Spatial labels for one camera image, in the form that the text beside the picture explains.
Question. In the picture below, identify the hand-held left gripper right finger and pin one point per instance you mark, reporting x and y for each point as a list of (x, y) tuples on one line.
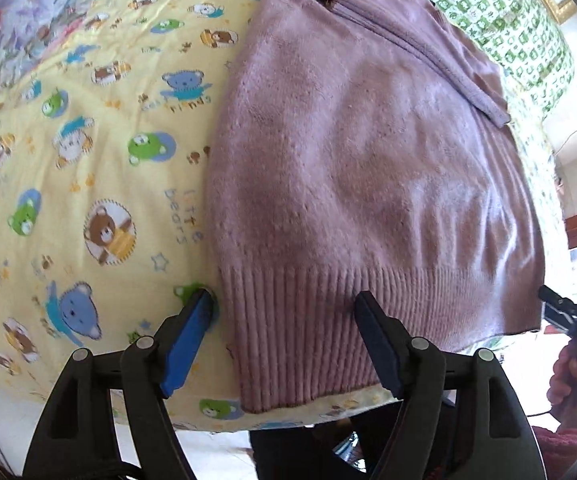
[(379, 341)]

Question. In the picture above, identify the person's red-sleeved right forearm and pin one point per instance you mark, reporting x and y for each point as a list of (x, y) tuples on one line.
[(563, 452)]

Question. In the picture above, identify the yellow bear-print bedsheet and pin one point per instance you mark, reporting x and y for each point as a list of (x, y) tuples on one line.
[(93, 110)]

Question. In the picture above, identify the person's dark trousers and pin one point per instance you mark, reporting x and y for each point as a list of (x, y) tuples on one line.
[(288, 452)]

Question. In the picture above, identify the green checked quilt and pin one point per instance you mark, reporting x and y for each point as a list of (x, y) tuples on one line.
[(508, 20)]

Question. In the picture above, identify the person's right hand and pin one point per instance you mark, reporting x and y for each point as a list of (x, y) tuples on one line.
[(571, 385)]

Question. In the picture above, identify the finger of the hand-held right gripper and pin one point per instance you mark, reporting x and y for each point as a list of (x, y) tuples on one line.
[(556, 302)]

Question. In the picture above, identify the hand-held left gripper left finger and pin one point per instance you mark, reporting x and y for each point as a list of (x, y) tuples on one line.
[(191, 341)]

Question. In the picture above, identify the pale floral blanket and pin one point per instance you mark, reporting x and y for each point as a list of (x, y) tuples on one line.
[(28, 20)]

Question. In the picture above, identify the purple knit sweater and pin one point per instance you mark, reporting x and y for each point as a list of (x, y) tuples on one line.
[(343, 160)]

